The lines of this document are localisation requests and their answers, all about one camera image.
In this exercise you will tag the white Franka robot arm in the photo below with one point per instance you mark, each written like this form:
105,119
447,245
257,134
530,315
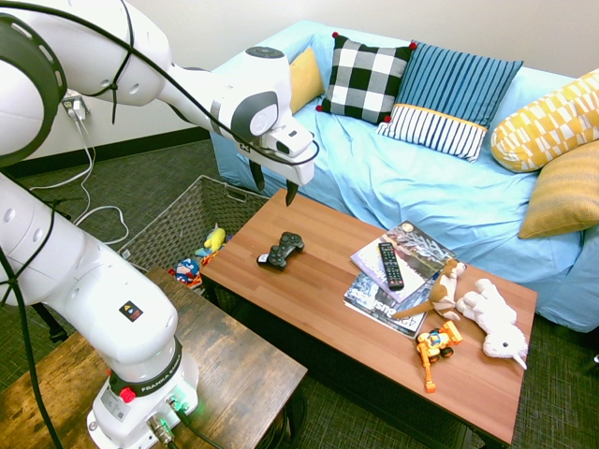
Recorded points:
117,318

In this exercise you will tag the purple cover magazine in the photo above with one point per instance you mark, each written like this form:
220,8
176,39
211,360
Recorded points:
421,248

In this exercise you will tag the black white checkered pillow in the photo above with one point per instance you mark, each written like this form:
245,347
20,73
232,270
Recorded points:
365,77

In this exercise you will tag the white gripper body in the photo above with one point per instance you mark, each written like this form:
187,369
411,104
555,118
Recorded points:
285,168

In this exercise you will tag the yellow blue fish plush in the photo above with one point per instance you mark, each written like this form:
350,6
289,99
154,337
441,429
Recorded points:
215,238

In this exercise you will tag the Captain America plush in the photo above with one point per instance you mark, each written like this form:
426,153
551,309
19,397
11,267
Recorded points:
187,269

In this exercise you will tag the black gamepad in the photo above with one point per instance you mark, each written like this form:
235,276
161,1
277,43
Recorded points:
281,250

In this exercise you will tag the black tripod leg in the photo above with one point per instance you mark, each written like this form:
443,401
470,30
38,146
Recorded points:
49,325

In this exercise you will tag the orange toy excavator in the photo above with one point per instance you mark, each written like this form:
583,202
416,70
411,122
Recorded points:
440,343

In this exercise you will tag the business magazine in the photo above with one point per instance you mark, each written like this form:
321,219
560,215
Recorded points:
369,299

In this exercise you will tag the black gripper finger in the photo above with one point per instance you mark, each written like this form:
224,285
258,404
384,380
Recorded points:
258,177
291,192

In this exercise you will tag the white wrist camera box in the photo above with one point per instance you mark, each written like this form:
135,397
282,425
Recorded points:
290,140

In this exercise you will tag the rustic wooden stand table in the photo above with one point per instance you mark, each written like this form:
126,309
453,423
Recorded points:
243,374

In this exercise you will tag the brown white dog plush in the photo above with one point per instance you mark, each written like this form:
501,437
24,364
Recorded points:
447,285

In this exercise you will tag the black remote control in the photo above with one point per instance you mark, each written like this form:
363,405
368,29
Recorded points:
390,264

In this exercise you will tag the blue striped pillow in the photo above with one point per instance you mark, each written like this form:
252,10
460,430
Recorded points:
449,89

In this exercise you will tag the mustard striped pillow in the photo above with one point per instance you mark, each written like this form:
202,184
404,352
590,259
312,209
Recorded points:
566,192

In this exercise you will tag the wooden coffee table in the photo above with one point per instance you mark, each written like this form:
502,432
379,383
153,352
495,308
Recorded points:
327,299

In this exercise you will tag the white unicorn plush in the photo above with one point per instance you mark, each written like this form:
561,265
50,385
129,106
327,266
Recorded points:
496,313

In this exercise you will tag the light blue sofa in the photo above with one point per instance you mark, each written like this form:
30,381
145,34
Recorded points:
398,187

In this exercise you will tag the yellow white patterned pillow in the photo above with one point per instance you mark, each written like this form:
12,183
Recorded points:
547,121

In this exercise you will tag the small plain yellow pillow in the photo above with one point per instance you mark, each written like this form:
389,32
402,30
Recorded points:
305,79

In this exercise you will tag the wall outlet with chargers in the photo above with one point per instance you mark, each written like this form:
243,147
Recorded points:
75,106

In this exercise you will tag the grey woven basket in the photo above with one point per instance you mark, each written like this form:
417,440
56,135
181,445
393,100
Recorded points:
187,220

